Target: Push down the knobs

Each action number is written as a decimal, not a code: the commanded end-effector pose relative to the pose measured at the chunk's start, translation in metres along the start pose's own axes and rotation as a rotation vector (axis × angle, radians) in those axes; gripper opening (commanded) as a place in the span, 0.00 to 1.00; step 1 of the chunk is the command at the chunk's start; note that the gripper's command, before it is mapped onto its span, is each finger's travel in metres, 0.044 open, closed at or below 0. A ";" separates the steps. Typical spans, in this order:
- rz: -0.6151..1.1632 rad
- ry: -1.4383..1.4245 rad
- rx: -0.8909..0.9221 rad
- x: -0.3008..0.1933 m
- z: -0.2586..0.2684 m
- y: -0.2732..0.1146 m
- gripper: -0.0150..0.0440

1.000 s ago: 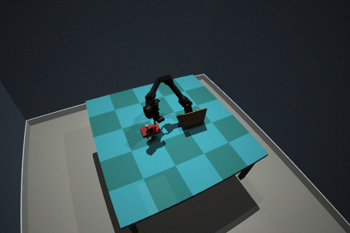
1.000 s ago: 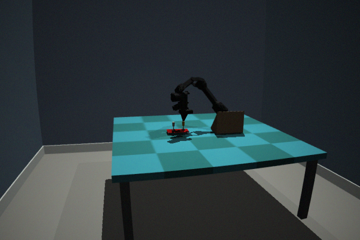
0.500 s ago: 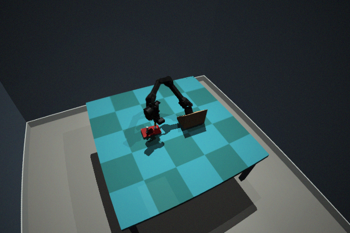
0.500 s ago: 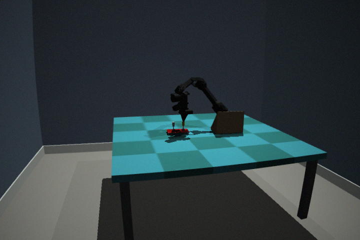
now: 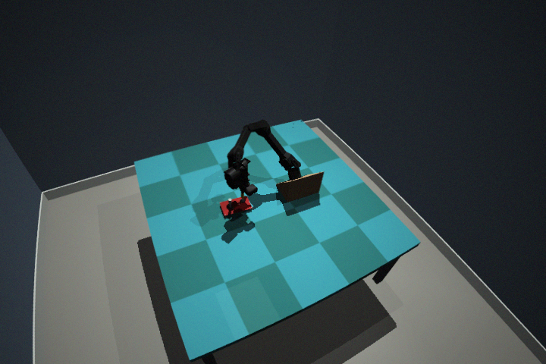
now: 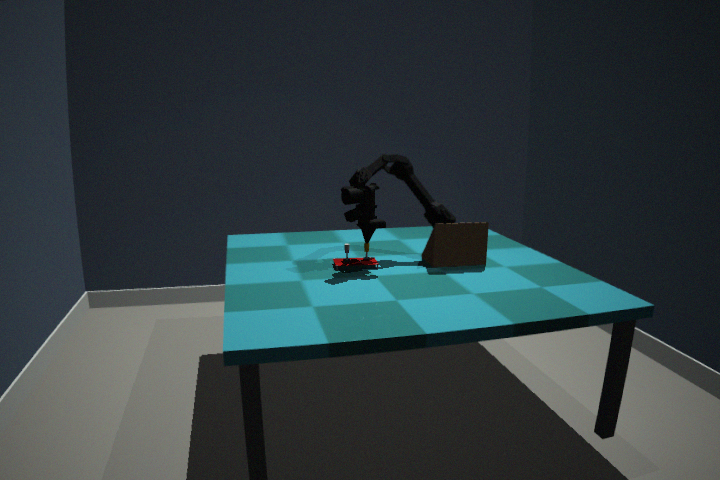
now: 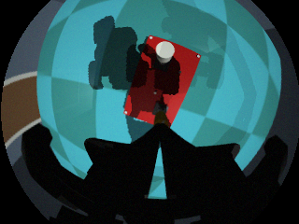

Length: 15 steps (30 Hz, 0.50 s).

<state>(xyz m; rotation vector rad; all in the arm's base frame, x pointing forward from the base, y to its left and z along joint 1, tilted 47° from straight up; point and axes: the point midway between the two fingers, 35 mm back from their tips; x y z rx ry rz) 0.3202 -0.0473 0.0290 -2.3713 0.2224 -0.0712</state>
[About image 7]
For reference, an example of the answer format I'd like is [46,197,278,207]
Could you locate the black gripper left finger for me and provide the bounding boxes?
[83,123,161,199]

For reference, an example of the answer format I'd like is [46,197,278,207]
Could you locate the red circuit board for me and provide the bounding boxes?
[123,35,201,128]

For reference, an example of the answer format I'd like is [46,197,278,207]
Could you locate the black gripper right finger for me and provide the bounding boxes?
[161,123,240,199]

